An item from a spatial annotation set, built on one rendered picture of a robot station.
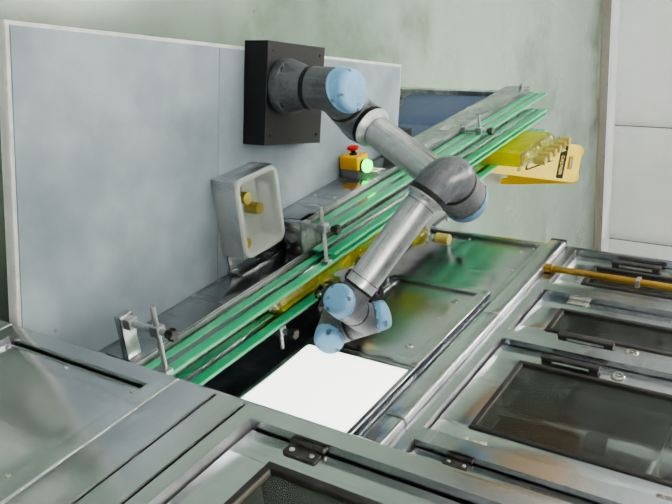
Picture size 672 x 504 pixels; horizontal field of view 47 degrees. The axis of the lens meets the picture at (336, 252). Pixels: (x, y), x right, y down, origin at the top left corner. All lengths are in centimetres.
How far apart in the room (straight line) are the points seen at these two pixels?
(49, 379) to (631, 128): 709
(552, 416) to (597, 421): 10
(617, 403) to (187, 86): 130
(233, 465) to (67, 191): 83
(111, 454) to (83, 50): 92
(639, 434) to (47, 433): 123
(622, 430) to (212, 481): 102
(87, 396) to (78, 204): 53
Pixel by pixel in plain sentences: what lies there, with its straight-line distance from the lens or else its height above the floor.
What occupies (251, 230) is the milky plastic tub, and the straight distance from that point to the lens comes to 220.
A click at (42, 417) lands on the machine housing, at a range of 141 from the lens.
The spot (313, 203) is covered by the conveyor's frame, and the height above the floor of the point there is 82.
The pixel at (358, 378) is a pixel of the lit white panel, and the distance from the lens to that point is 196.
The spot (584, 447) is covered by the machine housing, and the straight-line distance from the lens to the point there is 182.
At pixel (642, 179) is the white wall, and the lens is 820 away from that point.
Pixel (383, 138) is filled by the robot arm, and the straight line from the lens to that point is 207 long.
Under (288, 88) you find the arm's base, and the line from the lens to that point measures 210.
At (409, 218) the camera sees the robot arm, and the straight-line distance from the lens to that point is 178.
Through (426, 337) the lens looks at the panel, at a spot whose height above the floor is 127.
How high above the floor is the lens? 217
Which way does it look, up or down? 33 degrees down
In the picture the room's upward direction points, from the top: 100 degrees clockwise
